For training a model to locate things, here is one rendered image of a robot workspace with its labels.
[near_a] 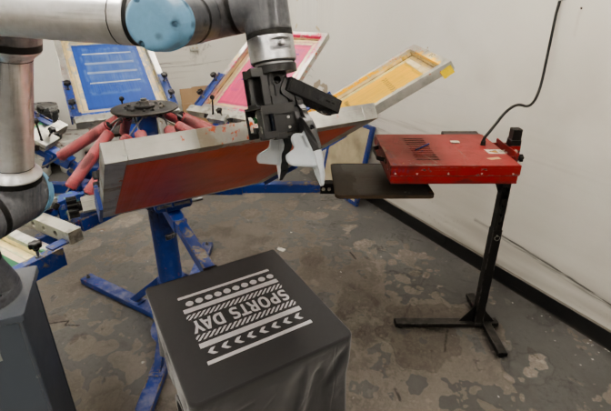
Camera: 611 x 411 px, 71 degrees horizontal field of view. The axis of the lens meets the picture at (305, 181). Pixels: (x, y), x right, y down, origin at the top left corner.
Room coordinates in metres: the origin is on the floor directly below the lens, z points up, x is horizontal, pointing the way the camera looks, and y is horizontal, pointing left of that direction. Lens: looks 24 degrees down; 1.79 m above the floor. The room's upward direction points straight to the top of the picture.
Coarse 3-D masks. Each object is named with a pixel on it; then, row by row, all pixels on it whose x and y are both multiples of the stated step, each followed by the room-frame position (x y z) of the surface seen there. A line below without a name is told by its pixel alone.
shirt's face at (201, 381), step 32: (256, 256) 1.25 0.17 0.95; (160, 288) 1.08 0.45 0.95; (192, 288) 1.08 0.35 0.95; (288, 288) 1.08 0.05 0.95; (160, 320) 0.93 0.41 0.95; (320, 320) 0.93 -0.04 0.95; (192, 352) 0.82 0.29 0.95; (256, 352) 0.82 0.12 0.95; (288, 352) 0.82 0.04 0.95; (192, 384) 0.72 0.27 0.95; (224, 384) 0.72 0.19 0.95
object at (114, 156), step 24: (336, 120) 0.90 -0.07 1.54; (360, 120) 0.93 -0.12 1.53; (120, 144) 0.69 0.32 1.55; (144, 144) 0.71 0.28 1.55; (168, 144) 0.73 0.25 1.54; (192, 144) 0.74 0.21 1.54; (216, 144) 0.76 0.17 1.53; (240, 144) 0.81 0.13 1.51; (120, 168) 0.72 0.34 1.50; (216, 192) 1.43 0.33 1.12
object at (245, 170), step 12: (324, 132) 0.93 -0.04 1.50; (336, 132) 0.98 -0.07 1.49; (264, 144) 0.87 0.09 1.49; (240, 156) 0.93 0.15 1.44; (252, 156) 0.97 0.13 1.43; (228, 168) 1.03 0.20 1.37; (240, 168) 1.08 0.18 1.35; (252, 168) 1.14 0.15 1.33; (264, 168) 1.20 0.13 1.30; (276, 168) 1.28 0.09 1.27; (216, 180) 1.16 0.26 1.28; (228, 180) 1.23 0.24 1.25; (240, 180) 1.30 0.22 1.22; (252, 180) 1.39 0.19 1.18; (204, 192) 1.33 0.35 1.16
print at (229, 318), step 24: (216, 288) 1.08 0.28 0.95; (240, 288) 1.08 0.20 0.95; (264, 288) 1.08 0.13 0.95; (192, 312) 0.97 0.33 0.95; (216, 312) 0.97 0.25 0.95; (240, 312) 0.97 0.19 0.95; (264, 312) 0.97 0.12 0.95; (288, 312) 0.97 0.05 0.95; (216, 336) 0.87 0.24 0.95; (240, 336) 0.87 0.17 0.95; (264, 336) 0.87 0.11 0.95; (216, 360) 0.79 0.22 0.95
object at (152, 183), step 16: (160, 160) 0.74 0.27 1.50; (176, 160) 0.78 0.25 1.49; (192, 160) 0.82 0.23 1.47; (208, 160) 0.86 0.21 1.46; (224, 160) 0.91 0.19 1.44; (128, 176) 0.79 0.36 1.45; (144, 176) 0.83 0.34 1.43; (160, 176) 0.88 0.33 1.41; (176, 176) 0.94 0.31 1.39; (192, 176) 0.99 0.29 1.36; (208, 176) 1.06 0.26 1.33; (128, 192) 0.95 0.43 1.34; (144, 192) 1.01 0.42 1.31; (160, 192) 1.08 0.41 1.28; (176, 192) 1.16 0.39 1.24; (192, 192) 1.25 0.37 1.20; (128, 208) 1.20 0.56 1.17
